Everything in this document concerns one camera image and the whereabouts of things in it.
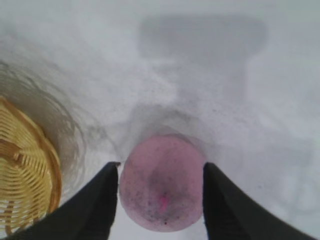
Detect clear plastic plate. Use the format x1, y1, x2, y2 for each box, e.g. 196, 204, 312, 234
0, 59, 121, 203

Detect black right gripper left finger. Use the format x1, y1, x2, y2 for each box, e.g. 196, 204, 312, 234
14, 161, 121, 240

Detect woven yellow wicker basket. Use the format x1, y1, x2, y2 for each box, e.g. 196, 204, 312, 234
0, 96, 63, 236

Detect pink peach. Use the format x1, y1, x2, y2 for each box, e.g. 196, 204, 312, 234
119, 134, 205, 232

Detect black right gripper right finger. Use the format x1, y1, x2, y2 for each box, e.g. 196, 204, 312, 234
202, 161, 320, 240

